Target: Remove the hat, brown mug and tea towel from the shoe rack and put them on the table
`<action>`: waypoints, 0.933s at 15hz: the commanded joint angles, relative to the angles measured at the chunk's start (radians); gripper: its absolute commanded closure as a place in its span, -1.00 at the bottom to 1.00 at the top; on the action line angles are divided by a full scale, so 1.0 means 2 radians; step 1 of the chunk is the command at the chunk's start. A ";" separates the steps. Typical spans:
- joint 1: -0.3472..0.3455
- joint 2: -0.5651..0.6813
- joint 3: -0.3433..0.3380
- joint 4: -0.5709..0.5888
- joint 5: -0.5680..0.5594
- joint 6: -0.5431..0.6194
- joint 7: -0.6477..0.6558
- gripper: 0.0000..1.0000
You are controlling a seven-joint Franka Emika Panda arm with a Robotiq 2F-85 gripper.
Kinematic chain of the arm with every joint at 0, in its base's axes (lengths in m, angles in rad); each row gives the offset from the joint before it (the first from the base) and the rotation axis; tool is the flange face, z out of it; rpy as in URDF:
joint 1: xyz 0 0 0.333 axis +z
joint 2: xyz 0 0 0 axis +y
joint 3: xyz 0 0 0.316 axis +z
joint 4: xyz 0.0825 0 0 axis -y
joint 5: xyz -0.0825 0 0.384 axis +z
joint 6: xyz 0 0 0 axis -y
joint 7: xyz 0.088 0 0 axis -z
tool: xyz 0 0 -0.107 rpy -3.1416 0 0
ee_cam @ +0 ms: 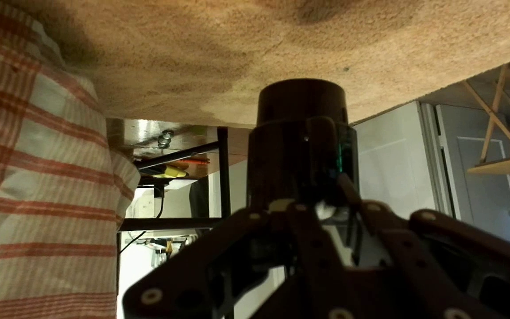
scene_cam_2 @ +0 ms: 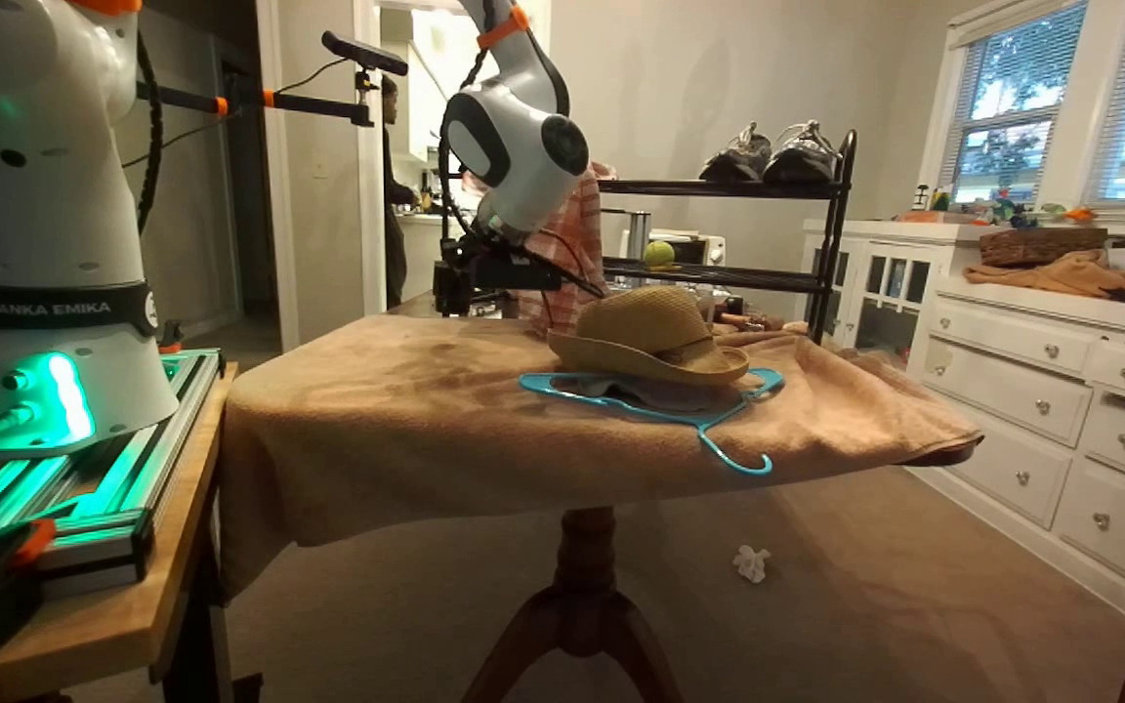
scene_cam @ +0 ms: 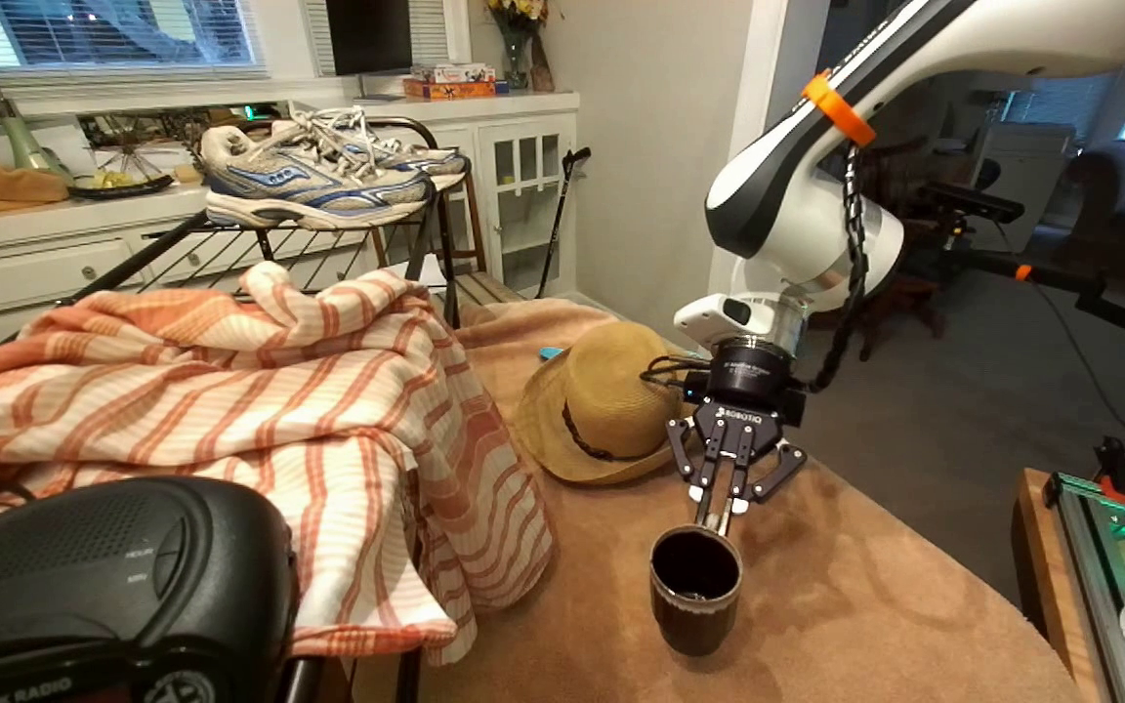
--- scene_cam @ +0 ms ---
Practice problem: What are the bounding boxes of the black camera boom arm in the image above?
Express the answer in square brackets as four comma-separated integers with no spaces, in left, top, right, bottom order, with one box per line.
[905,167,1125,357]

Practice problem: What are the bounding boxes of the orange white striped tea towel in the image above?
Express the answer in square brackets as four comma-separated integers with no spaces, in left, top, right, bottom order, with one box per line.
[0,259,559,672]

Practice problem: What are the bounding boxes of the dark plate with food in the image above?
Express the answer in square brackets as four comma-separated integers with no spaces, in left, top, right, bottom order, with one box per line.
[65,166,181,205]

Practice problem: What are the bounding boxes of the green glass lamp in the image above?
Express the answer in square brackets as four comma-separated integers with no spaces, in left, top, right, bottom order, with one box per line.
[0,0,65,177]

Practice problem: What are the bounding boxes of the black walking cane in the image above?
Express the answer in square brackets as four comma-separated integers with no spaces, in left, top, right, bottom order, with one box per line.
[534,146,594,298]

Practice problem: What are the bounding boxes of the white glass door cabinet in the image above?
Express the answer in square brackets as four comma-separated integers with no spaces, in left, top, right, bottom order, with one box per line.
[359,91,587,302]

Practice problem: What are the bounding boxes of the white sneaker with blue stripes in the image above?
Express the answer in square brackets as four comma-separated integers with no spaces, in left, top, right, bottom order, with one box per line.
[195,119,432,232]

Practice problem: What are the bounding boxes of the vase with yellow flowers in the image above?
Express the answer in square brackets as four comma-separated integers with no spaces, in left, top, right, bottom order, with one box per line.
[484,0,553,93]

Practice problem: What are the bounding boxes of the white framed window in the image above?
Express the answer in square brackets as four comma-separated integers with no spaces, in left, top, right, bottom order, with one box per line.
[0,0,264,76]

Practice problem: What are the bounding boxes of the black metal shoe rack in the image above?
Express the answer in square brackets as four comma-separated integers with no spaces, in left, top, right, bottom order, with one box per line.
[65,115,488,331]

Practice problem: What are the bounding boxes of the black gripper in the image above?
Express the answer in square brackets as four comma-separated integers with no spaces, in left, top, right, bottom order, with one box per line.
[667,343,807,541]

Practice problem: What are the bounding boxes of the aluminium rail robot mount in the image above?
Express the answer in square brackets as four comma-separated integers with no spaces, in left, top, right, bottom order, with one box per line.
[1043,466,1125,703]

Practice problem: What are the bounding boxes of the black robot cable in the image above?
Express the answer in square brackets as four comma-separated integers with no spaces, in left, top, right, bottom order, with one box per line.
[794,140,875,395]

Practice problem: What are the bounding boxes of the woven straw hat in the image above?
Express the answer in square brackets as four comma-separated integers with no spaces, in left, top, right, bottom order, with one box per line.
[513,319,698,487]

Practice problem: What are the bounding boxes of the orange box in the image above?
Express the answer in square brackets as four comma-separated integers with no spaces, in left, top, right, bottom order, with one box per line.
[397,60,499,106]

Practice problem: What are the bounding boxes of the black portable radio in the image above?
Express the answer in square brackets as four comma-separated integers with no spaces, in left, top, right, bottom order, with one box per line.
[0,478,303,703]

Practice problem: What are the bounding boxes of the white sneaker with laces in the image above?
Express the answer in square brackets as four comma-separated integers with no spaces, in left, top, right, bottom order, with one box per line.
[264,101,474,183]

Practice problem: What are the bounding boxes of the dark brown ceramic mug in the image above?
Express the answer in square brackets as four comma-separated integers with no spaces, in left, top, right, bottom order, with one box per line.
[645,525,751,659]

